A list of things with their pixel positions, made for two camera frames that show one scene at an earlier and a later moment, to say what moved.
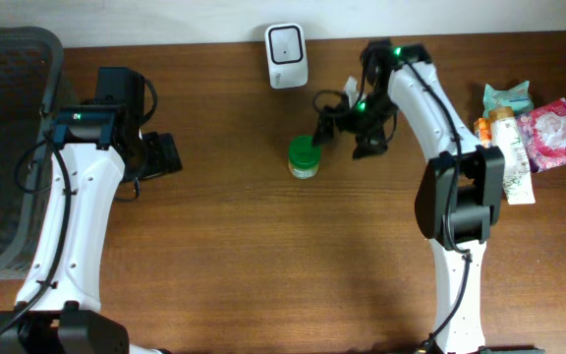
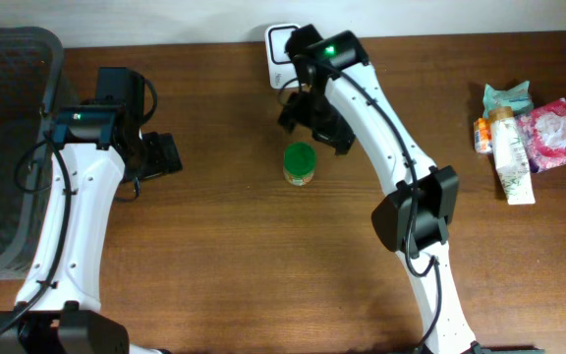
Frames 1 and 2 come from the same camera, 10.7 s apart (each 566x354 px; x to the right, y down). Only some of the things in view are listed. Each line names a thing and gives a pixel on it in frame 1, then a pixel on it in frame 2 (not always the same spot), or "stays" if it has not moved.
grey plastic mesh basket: [15, 81] stays
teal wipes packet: [518, 97] stays
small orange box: [483, 130] stays
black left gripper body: [155, 155] stays
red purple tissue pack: [552, 136] stays
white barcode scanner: [287, 55] stays
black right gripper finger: [369, 145] to [336, 135]
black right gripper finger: [325, 128] to [292, 112]
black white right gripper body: [370, 117] to [316, 112]
